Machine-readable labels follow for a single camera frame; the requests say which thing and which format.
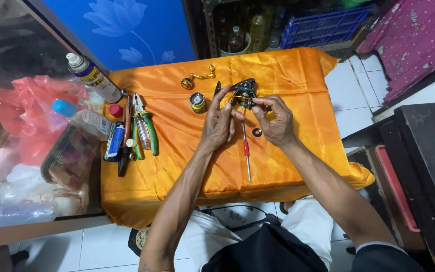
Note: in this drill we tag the person's left hand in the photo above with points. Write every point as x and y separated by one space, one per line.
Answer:
215 126

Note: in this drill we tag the person's right hand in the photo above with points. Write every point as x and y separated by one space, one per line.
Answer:
278 122

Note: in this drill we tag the black fishing reel body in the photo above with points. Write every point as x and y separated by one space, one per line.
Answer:
243 90

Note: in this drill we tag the black and gold reel spool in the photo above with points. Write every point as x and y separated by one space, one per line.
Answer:
197 102

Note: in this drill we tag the thin screwdriver with red grip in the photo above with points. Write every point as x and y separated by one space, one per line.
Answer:
246 149

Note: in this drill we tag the orange satin cloth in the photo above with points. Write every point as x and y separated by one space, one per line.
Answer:
187 166

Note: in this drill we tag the white bucket with glass bottle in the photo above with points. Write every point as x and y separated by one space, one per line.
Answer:
236 45

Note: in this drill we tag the small white cap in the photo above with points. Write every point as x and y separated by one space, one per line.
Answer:
131 142

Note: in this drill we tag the yellow oil bottle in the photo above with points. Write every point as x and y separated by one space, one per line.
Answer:
257 34

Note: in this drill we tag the metal shelf rack with bottles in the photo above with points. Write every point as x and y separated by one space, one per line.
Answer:
212 26

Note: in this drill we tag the red bottle cap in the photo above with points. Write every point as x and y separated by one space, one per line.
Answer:
115 110

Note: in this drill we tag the blue and white tube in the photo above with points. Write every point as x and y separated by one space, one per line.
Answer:
114 141

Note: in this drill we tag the person's white shorts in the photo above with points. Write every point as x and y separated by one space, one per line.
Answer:
308 223

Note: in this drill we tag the blue plastic crate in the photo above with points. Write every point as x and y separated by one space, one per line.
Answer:
321 26

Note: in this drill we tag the spray can with white nozzle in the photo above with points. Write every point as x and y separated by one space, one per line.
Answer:
96 79

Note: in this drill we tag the person's black shirt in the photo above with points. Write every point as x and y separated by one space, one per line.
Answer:
266 251

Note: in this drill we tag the clear bottle with blue cap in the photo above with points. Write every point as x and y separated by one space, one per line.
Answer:
85 121

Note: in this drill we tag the blue flower-print panel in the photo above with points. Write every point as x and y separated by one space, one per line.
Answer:
127 30

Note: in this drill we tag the red plastic tray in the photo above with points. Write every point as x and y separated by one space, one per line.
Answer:
395 189

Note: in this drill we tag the patterned woven pouch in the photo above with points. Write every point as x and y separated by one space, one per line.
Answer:
72 158

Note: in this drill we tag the pink printed cloth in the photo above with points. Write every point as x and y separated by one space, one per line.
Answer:
410 41

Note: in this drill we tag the black side table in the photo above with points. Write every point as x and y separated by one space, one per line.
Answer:
429 162

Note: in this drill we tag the red plastic bag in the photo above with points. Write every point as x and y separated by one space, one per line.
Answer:
40 113

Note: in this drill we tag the white plastic bag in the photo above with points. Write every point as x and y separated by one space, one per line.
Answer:
32 189

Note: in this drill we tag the glass display cabinet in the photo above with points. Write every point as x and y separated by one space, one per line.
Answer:
13 49

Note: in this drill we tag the clear plastic bag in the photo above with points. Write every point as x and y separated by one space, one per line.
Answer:
9 215

